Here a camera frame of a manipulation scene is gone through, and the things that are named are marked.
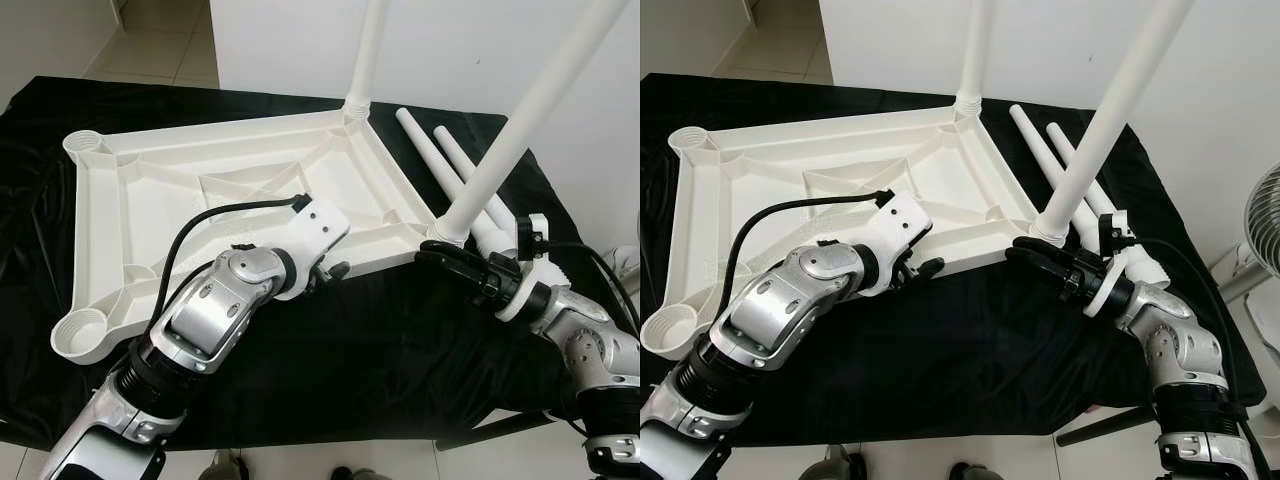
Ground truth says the white plastic children table top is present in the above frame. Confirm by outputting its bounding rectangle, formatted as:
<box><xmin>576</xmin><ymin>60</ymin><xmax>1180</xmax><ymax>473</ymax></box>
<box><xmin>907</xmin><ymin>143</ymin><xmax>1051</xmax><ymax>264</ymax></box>
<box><xmin>50</xmin><ymin>105</ymin><xmax>463</xmax><ymax>363</ymax></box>
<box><xmin>645</xmin><ymin>100</ymin><xmax>1051</xmax><ymax>361</ymax></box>

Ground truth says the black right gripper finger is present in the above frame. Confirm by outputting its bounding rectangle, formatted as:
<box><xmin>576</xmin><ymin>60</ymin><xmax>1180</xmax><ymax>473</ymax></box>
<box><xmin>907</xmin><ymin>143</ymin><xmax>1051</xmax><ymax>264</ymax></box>
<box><xmin>417</xmin><ymin>252</ymin><xmax>486</xmax><ymax>296</ymax></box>
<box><xmin>1006</xmin><ymin>248</ymin><xmax>1076</xmax><ymax>293</ymax></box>
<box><xmin>425</xmin><ymin>240</ymin><xmax>486</xmax><ymax>271</ymax></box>
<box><xmin>1015</xmin><ymin>238</ymin><xmax>1076</xmax><ymax>269</ymax></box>

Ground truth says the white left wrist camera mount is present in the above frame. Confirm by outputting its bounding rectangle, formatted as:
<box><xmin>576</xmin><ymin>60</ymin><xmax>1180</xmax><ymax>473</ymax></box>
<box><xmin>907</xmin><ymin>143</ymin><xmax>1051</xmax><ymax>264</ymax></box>
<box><xmin>870</xmin><ymin>192</ymin><xmax>936</xmax><ymax>296</ymax></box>
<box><xmin>283</xmin><ymin>195</ymin><xmax>351</xmax><ymax>301</ymax></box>

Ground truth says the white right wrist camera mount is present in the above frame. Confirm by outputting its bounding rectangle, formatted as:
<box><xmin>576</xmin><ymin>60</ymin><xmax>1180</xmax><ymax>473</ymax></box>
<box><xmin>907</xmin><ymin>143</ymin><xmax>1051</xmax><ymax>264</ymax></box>
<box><xmin>495</xmin><ymin>213</ymin><xmax>561</xmax><ymax>323</ymax></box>
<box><xmin>1085</xmin><ymin>208</ymin><xmax>1171</xmax><ymax>321</ymax></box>

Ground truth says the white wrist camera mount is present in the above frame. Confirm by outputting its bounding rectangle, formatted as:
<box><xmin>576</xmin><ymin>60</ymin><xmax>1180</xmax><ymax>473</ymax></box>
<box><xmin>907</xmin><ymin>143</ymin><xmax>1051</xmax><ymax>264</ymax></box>
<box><xmin>283</xmin><ymin>195</ymin><xmax>351</xmax><ymax>301</ymax></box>
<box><xmin>870</xmin><ymin>192</ymin><xmax>936</xmax><ymax>296</ymax></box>
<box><xmin>1085</xmin><ymin>208</ymin><xmax>1171</xmax><ymax>321</ymax></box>
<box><xmin>495</xmin><ymin>213</ymin><xmax>561</xmax><ymax>323</ymax></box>

